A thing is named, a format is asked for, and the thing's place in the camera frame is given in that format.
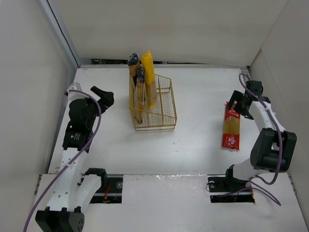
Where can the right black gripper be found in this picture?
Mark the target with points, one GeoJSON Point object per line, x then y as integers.
{"type": "Point", "coordinates": [240, 104]}

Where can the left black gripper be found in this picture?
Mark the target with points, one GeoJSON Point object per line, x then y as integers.
{"type": "Point", "coordinates": [102, 100]}

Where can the blue label spaghetti bag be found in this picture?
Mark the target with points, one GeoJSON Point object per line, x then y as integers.
{"type": "Point", "coordinates": [139, 95]}

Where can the black label spaghetti bag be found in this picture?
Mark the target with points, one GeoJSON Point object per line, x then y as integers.
{"type": "Point", "coordinates": [134, 65]}

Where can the red spaghetti bag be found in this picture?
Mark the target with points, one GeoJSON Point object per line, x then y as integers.
{"type": "Point", "coordinates": [231, 129]}

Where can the yellow spaghetti bag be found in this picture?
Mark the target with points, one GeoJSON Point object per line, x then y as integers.
{"type": "Point", "coordinates": [147, 63]}

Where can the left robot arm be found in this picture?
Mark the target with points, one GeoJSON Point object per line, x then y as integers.
{"type": "Point", "coordinates": [73, 192]}

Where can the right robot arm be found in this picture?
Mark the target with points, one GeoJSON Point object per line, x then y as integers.
{"type": "Point", "coordinates": [274, 147]}

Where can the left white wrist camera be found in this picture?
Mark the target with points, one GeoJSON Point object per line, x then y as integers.
{"type": "Point", "coordinates": [74, 92]}

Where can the gold wire basket shelf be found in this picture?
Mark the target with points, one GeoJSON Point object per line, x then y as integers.
{"type": "Point", "coordinates": [162, 116]}

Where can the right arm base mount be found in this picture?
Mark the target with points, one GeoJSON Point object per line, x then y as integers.
{"type": "Point", "coordinates": [223, 191]}

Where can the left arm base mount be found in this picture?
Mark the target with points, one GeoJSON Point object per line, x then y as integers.
{"type": "Point", "coordinates": [110, 194]}

